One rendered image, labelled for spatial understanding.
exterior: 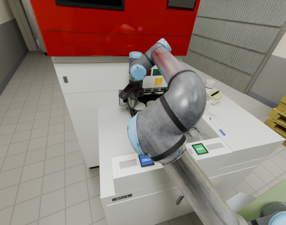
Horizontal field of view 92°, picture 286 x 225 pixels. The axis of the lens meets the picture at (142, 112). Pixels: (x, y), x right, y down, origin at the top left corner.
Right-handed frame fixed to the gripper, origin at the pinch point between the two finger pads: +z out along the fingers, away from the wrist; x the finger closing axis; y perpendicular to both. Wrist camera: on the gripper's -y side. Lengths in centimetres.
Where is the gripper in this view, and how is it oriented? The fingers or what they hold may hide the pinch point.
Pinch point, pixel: (131, 107)
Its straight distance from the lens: 93.8
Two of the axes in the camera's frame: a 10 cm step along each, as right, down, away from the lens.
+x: -7.0, -4.8, 5.3
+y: 7.1, -3.9, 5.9
